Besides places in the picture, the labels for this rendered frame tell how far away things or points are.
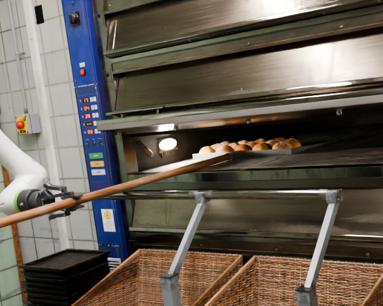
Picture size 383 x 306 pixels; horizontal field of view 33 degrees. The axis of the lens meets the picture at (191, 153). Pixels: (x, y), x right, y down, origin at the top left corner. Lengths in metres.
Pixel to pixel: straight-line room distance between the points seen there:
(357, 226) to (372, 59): 0.57
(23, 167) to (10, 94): 0.99
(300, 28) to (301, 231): 0.72
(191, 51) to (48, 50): 0.86
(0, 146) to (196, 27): 0.87
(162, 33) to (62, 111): 0.74
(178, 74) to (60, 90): 0.72
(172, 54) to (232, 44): 0.30
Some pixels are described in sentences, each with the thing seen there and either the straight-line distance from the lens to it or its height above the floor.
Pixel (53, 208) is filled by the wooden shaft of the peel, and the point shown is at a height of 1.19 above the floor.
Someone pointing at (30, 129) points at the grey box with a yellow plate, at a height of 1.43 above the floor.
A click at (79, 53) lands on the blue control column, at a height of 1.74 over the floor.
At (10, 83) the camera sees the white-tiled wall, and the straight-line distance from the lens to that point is 3.43.
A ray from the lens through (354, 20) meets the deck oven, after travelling 2.22.
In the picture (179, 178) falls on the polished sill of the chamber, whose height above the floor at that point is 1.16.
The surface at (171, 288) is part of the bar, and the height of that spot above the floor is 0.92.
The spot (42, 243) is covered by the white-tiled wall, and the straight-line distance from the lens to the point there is 3.45.
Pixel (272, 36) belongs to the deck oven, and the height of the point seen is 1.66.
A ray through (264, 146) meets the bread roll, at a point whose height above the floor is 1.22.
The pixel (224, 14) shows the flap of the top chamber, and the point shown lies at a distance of 2.47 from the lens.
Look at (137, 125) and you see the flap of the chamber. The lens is 2.59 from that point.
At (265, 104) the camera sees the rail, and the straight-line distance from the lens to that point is 2.22.
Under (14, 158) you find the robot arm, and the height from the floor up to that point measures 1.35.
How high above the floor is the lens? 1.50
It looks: 5 degrees down
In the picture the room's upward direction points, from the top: 8 degrees counter-clockwise
